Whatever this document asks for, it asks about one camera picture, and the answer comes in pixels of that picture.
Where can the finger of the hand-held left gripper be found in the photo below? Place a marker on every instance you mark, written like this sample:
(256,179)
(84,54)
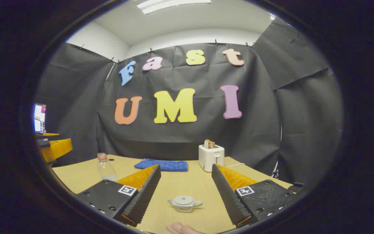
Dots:
(49,136)
(58,148)

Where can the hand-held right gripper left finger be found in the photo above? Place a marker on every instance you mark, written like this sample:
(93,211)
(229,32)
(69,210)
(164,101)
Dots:
(144,195)

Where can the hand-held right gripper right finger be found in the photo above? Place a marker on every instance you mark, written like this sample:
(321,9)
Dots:
(227,198)

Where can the white teacup lid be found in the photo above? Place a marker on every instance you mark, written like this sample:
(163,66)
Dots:
(184,200)

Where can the white floral teacup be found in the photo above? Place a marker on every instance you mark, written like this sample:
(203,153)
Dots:
(183,208)

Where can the clear plastic water bottle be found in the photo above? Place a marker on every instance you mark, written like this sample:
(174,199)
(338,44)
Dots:
(105,170)

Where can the computer monitor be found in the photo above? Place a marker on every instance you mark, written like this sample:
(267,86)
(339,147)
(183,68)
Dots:
(40,117)

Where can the blue folded towel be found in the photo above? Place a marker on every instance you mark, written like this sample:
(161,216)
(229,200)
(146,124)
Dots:
(166,164)

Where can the white toaster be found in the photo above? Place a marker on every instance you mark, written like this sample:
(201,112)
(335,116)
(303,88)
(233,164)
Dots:
(210,158)

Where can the brown toast slice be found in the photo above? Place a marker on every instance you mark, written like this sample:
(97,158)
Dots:
(212,144)

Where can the white bread slice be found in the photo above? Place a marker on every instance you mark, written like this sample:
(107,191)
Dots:
(206,144)

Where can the ceiling light panel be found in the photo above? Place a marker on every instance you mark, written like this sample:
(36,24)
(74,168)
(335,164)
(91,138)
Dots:
(170,4)

